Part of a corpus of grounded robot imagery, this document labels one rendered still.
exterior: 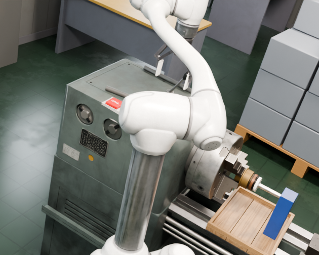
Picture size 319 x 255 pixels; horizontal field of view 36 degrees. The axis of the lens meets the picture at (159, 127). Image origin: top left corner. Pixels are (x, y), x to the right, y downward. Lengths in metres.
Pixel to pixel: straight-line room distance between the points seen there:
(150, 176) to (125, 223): 0.19
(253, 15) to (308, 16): 2.06
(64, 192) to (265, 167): 2.33
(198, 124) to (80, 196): 1.10
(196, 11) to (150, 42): 2.80
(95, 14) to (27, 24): 0.85
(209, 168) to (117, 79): 0.61
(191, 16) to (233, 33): 4.80
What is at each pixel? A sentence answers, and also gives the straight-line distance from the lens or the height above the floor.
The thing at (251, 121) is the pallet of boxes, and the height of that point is 0.25.
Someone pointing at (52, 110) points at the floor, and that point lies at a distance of 4.34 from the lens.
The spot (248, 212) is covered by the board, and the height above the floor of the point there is 0.89.
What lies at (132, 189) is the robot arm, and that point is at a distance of 1.53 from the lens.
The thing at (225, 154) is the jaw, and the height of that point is 1.20.
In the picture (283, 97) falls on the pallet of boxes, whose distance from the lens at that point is 4.24.
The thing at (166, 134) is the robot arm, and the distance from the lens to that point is 1.41.
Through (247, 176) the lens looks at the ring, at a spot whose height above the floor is 1.11.
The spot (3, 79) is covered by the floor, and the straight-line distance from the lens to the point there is 4.72.
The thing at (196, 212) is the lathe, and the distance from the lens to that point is 2.27.
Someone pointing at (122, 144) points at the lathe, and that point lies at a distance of 2.09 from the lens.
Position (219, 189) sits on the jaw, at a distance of 2.19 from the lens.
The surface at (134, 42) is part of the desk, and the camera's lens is 4.73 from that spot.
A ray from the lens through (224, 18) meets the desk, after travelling 6.65.
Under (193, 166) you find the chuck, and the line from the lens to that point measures 2.08.
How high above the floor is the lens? 2.29
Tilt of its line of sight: 31 degrees down
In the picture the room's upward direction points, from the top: 15 degrees clockwise
